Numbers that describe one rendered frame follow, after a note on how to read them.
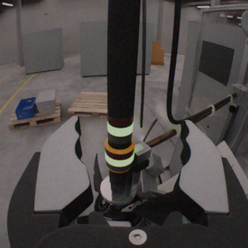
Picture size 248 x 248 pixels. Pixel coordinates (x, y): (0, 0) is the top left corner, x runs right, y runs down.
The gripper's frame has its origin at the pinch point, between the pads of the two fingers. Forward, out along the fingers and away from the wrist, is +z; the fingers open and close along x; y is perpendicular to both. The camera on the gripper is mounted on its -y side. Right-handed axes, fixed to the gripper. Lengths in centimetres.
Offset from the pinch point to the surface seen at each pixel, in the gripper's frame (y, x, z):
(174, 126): 10.6, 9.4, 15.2
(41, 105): 123, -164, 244
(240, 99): 12, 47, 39
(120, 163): 10.3, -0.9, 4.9
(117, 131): 5.1, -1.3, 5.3
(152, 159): 49, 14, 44
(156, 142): 11.4, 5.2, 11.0
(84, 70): 131, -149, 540
